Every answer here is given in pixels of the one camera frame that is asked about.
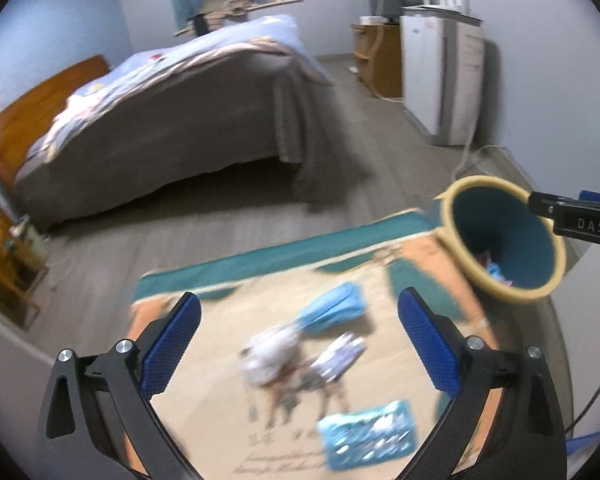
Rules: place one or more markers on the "white boxy appliance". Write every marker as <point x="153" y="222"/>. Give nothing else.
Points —
<point x="430" y="75"/>

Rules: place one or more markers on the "wooden cabinet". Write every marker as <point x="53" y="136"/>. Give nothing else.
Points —
<point x="385" y="60"/>

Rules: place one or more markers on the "crumpled plaid cloth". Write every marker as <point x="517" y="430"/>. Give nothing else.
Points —
<point x="227" y="5"/>

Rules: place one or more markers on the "blue striped packet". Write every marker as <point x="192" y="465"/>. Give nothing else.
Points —
<point x="340" y="357"/>

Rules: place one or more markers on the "bed with grey blanket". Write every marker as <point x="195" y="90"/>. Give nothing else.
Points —
<point x="180" y="125"/>

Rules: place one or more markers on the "blue face mask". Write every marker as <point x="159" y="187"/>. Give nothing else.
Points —
<point x="332" y="307"/>

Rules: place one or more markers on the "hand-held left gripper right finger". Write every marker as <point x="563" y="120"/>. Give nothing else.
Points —
<point x="427" y="342"/>

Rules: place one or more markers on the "teal and orange printed rug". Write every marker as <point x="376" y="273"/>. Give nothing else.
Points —
<point x="220" y="410"/>

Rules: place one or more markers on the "small white box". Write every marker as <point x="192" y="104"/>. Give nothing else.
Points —
<point x="371" y="20"/>

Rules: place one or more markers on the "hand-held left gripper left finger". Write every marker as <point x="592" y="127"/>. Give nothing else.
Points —
<point x="172" y="347"/>

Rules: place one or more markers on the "pink snack wrapper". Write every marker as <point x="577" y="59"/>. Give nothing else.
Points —
<point x="497" y="271"/>

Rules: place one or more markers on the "wooden nightstand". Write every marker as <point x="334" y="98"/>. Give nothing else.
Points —
<point x="5" y="275"/>

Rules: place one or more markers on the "wooden window ledge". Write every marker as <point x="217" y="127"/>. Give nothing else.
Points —
<point x="275" y="2"/>

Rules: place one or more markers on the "teal blister pack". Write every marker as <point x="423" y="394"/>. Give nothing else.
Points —
<point x="365" y="432"/>

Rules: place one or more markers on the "teal bin with yellow rim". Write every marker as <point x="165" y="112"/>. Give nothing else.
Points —
<point x="500" y="225"/>

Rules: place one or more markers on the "white tissue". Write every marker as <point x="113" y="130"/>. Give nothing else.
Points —
<point x="270" y="352"/>

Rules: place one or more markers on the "wooden bed headboard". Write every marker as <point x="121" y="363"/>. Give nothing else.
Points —
<point x="40" y="105"/>

